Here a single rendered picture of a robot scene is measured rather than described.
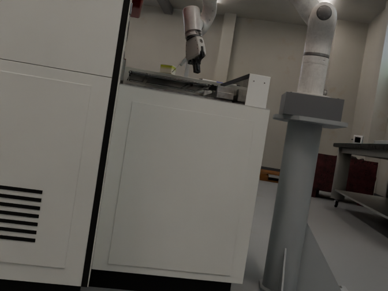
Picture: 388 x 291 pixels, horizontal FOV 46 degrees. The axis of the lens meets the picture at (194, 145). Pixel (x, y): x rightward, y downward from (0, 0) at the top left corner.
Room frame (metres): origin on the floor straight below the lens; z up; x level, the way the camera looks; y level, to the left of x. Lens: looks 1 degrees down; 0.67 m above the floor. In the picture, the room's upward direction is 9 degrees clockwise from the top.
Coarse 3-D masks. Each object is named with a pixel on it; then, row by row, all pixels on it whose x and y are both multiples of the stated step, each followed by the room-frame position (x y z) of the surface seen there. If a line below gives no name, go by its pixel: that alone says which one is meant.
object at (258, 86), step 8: (256, 80) 1.95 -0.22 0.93; (264, 80) 1.95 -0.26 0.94; (248, 88) 1.94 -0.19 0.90; (256, 88) 1.95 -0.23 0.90; (264, 88) 1.96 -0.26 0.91; (248, 96) 1.94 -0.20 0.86; (256, 96) 1.95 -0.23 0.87; (264, 96) 1.96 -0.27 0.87; (248, 104) 1.95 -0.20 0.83; (256, 104) 1.95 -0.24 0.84; (264, 104) 1.96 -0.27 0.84
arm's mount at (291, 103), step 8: (288, 96) 2.04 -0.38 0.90; (296, 96) 2.03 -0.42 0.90; (304, 96) 2.03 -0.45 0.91; (312, 96) 2.03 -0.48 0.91; (320, 96) 2.02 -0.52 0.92; (280, 104) 2.28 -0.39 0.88; (288, 104) 2.04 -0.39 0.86; (296, 104) 2.03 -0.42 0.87; (304, 104) 2.03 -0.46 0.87; (312, 104) 2.03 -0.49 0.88; (320, 104) 2.02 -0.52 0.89; (328, 104) 2.02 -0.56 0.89; (336, 104) 2.02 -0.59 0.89; (280, 112) 2.20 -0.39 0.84; (288, 112) 2.04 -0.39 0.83; (296, 112) 2.03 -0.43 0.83; (304, 112) 2.03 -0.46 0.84; (312, 112) 2.03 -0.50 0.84; (320, 112) 2.02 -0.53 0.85; (328, 112) 2.02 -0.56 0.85; (336, 112) 2.02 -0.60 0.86; (336, 120) 2.02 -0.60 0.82
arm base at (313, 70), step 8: (304, 56) 2.13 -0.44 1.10; (312, 56) 2.10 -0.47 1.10; (320, 56) 2.09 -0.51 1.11; (304, 64) 2.12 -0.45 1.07; (312, 64) 2.10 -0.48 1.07; (320, 64) 2.09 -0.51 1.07; (304, 72) 2.12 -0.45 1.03; (312, 72) 2.09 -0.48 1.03; (320, 72) 2.10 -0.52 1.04; (304, 80) 2.11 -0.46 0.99; (312, 80) 2.09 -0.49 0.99; (320, 80) 2.10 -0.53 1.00; (304, 88) 2.11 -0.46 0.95; (312, 88) 2.10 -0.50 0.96; (320, 88) 2.10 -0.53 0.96; (328, 96) 2.09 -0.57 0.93
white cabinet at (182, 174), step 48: (144, 96) 1.81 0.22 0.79; (144, 144) 1.81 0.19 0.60; (192, 144) 1.85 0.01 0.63; (240, 144) 1.88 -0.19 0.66; (144, 192) 1.82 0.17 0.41; (192, 192) 1.85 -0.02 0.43; (240, 192) 1.88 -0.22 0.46; (96, 240) 1.79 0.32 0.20; (144, 240) 1.82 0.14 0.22; (192, 240) 1.86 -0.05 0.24; (240, 240) 1.89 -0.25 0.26; (144, 288) 1.86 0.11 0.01; (192, 288) 1.90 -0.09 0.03
